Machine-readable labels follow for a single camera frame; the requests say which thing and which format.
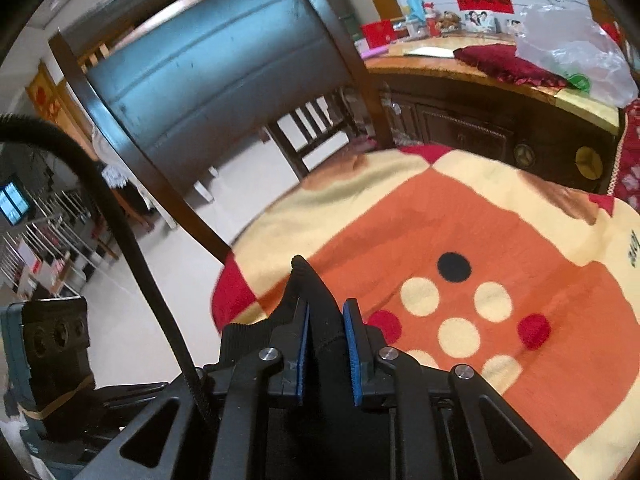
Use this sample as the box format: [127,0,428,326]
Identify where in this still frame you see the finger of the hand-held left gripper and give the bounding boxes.
[92,381,171,431]

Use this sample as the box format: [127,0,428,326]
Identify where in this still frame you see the dark red cloth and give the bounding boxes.
[452,44,568,88]

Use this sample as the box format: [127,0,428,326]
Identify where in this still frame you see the blue toy figure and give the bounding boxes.
[405,0,431,38]

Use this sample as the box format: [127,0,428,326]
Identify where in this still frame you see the framed photo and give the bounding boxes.
[465,10,498,35]

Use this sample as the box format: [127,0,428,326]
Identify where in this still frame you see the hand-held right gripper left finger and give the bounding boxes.
[82,297,311,480]

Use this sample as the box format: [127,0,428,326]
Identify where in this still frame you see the wooden cabinet desk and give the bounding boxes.
[362,35,623,196]

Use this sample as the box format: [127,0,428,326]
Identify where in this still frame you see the red orange printed blanket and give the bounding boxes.
[210,142,640,480]

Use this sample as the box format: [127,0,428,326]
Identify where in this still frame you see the red gift box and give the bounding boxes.
[360,19,396,51]

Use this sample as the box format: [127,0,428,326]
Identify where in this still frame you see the white plastic bag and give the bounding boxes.
[515,2,640,108]

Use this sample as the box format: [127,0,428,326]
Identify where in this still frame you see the white paper sheet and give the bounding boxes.
[402,46,456,59]

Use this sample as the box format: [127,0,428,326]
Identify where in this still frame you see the black braided cable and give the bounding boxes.
[0,112,221,436]

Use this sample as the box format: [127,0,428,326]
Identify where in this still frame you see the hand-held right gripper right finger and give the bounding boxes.
[341,298,593,480]

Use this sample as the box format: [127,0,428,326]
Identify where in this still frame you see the red floral quilted cushion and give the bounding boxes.
[607,100,640,216]

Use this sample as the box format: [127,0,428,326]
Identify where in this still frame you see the black pants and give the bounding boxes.
[219,254,396,480]

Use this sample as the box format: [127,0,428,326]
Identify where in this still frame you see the dark wooden chair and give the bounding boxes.
[47,0,396,263]

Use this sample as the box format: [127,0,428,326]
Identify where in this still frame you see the metal drying rack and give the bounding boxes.
[0,185,121,306]

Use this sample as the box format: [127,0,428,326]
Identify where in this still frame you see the brown teddy bear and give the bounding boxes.
[435,10,463,36]

